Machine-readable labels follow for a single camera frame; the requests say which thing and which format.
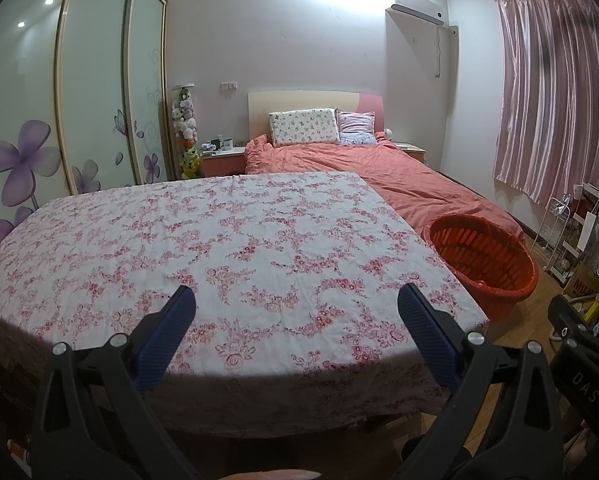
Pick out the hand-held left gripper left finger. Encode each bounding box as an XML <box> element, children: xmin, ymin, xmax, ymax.
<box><xmin>29</xmin><ymin>285</ymin><xmax>197</xmax><ymax>480</ymax></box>

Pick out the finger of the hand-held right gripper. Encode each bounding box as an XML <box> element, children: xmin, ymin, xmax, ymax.
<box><xmin>548</xmin><ymin>294</ymin><xmax>591</xmax><ymax>336</ymax></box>

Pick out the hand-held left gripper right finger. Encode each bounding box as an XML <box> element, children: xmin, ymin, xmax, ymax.
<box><xmin>397</xmin><ymin>282</ymin><xmax>565</xmax><ymax>480</ymax></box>

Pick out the orange plastic basket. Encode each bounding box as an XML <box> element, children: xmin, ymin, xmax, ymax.
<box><xmin>422</xmin><ymin>214</ymin><xmax>539</xmax><ymax>321</ymax></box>

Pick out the pink floral tablecloth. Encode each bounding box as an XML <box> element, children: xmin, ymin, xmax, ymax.
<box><xmin>0</xmin><ymin>171</ymin><xmax>490</xmax><ymax>438</ymax></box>

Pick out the bed with red duvet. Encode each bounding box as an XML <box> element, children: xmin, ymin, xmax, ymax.
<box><xmin>244</xmin><ymin>135</ymin><xmax>525</xmax><ymax>241</ymax></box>

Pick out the pink white nightstand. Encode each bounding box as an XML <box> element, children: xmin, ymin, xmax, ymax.
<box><xmin>393</xmin><ymin>141</ymin><xmax>427</xmax><ymax>163</ymax></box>
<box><xmin>202</xmin><ymin>146</ymin><xmax>247</xmax><ymax>178</ymax></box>

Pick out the clear column of plush toys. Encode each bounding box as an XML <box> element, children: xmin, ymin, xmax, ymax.
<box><xmin>172</xmin><ymin>85</ymin><xmax>201</xmax><ymax>180</ymax></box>

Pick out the pink curtain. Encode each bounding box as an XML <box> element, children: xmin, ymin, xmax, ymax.
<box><xmin>494</xmin><ymin>0</ymin><xmax>599</xmax><ymax>206</ymax></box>

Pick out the pink striped pillow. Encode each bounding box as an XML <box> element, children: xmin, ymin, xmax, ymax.
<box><xmin>335</xmin><ymin>110</ymin><xmax>377</xmax><ymax>146</ymax></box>

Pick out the white floral pillow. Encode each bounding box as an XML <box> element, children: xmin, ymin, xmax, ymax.
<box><xmin>268</xmin><ymin>108</ymin><xmax>341</xmax><ymax>148</ymax></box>

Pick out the glass wardrobe with purple flowers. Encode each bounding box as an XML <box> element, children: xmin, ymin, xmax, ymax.
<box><xmin>0</xmin><ymin>0</ymin><xmax>172</xmax><ymax>261</ymax></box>

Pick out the beige pink headboard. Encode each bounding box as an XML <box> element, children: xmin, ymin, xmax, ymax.
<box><xmin>248</xmin><ymin>90</ymin><xmax>386</xmax><ymax>146</ymax></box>

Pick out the white air conditioner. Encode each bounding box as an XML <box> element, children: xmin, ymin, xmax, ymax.
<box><xmin>387</xmin><ymin>0</ymin><xmax>446</xmax><ymax>27</ymax></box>

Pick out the white wire rack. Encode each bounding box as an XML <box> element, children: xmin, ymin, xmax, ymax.
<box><xmin>532</xmin><ymin>182</ymin><xmax>599</xmax><ymax>286</ymax></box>

